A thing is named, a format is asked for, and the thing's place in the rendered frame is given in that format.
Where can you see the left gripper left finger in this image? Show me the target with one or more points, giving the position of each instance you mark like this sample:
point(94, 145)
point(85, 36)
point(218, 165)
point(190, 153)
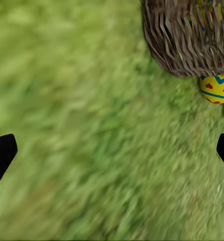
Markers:
point(8, 150)

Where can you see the wicker basket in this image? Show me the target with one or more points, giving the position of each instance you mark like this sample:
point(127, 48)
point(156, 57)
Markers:
point(177, 47)

